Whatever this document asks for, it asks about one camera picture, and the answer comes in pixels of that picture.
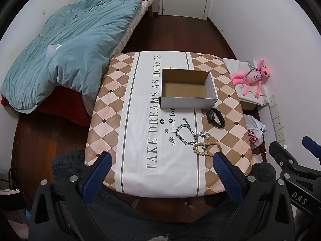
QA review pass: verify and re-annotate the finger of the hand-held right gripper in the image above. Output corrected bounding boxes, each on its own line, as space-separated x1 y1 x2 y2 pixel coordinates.
302 136 321 166
269 141 301 172

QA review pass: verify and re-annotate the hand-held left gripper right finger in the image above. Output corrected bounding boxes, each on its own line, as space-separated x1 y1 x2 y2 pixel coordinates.
213 152 295 241

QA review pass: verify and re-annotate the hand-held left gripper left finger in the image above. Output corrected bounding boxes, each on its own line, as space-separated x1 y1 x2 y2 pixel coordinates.
28 152 113 241

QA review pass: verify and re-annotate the wooden bead bracelet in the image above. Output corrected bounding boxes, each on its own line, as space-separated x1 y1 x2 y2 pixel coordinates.
193 142 222 157

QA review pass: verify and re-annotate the silver chain bracelet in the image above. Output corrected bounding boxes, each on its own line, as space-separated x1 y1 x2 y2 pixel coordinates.
175 118 197 146

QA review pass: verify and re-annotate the black smartwatch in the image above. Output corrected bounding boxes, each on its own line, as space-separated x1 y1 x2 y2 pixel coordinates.
206 107 226 128

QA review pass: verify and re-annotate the cardboard box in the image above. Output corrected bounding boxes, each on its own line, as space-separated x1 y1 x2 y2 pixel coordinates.
159 68 218 109

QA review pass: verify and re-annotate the white and red plastic bag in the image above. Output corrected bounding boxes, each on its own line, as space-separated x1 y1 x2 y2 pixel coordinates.
244 114 267 150

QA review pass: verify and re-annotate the checked printed tablecloth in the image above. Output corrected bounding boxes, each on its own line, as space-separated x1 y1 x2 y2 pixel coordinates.
84 51 252 199

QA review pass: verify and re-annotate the dark fluffy cloth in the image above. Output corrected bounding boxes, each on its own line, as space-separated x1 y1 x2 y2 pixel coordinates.
51 149 277 241

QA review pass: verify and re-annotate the red cloth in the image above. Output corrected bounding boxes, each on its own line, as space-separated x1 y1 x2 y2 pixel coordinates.
0 85 92 125

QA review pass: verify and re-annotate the pink plush toy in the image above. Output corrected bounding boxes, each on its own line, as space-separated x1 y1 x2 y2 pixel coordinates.
231 58 272 99

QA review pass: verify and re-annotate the light blue duvet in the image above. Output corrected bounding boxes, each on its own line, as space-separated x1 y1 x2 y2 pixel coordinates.
0 0 142 113

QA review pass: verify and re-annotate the bed with patterned sheet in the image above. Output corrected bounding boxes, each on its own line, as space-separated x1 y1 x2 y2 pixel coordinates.
114 0 157 56

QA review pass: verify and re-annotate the white wall socket strip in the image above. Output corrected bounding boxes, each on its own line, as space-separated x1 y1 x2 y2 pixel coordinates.
268 95 288 146

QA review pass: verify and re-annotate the grey wire hanger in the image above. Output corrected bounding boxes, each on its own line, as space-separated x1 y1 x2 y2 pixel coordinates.
244 60 262 77

